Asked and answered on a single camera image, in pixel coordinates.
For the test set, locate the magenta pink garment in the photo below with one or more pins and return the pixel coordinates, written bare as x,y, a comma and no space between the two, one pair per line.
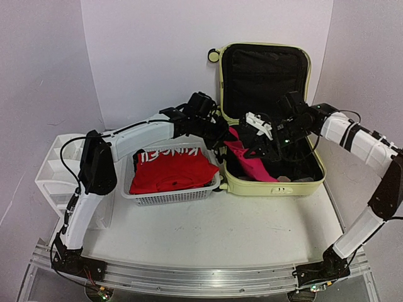
253,168

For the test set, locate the white plastic drawer organizer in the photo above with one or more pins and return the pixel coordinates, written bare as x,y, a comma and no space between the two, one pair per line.
55,178

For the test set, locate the white perforated plastic basket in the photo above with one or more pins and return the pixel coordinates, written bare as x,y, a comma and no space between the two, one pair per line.
172,196

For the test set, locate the beige hexagonal compact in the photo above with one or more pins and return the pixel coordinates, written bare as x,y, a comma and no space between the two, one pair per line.
283,179

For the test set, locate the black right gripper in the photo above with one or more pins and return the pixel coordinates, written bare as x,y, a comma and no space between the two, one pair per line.
263,146

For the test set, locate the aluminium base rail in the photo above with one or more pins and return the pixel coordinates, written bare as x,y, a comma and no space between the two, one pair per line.
209,282

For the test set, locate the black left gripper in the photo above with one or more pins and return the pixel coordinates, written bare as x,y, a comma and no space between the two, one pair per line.
223,130

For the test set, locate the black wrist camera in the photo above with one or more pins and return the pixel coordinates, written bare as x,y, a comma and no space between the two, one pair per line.
292,104
200,105

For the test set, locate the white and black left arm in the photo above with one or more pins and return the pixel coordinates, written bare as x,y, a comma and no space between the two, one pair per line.
97,177

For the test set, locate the red shirt with white print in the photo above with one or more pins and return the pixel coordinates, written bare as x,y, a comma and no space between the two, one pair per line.
168,170

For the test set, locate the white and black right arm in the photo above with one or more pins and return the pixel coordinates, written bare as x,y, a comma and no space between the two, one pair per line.
380,180

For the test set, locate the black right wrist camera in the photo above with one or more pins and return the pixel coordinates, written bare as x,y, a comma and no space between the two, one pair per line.
292,104

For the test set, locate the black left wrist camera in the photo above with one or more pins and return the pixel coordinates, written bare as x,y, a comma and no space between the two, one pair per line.
200,105

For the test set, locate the pale yellow hard-shell suitcase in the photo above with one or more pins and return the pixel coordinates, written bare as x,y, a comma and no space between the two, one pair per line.
252,78

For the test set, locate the grey flat case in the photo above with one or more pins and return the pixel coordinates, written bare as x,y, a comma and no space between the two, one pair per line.
304,179

